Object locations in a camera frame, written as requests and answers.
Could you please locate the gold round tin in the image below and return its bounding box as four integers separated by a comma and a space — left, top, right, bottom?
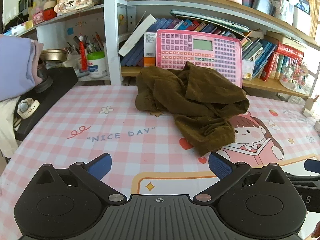
40, 49, 67, 62

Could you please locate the white wristwatch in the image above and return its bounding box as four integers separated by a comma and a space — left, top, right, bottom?
15, 98, 40, 119

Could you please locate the brown garment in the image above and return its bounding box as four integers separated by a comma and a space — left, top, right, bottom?
135, 61, 250, 157

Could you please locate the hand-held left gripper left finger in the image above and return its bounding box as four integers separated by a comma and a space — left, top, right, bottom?
33, 152, 127, 205

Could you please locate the pink flower ornament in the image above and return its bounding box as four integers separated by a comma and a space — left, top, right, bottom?
279, 60, 309, 89

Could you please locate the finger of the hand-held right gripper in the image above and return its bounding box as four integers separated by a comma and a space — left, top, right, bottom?
304, 159, 320, 174

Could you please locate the red gift ornament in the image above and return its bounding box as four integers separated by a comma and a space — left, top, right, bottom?
32, 6, 57, 25

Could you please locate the orange and white box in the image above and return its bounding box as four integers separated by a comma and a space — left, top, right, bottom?
143, 32, 157, 67

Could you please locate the red tassel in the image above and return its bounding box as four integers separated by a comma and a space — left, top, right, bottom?
79, 35, 88, 71

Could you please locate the pink checked table mat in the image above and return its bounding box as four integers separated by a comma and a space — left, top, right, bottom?
0, 85, 320, 240

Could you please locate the small white wooden stand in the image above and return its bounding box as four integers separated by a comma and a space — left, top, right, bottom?
302, 96, 316, 117

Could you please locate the row of colourful books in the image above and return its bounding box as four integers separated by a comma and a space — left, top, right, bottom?
121, 17, 250, 67

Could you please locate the pink learning tablet toy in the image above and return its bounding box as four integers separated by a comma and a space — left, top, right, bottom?
155, 29, 243, 88

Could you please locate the row of red books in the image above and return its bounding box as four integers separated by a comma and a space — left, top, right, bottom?
260, 42, 304, 82

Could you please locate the purple folded cloth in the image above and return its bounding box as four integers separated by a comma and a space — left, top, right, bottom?
0, 35, 44, 102

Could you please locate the stack of blue books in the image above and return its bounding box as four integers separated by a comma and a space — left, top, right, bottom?
241, 37, 277, 78

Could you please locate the black round object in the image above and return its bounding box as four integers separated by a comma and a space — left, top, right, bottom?
34, 65, 53, 93

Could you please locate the white jar green lid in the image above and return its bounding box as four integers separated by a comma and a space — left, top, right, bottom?
86, 51, 108, 79

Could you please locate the white shelf unit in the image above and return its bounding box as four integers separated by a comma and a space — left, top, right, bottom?
4, 0, 123, 85

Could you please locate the bunch of brushes and pencils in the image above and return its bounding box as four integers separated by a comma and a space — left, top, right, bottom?
65, 31, 105, 55

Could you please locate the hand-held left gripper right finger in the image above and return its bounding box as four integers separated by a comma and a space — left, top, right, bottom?
194, 152, 288, 203

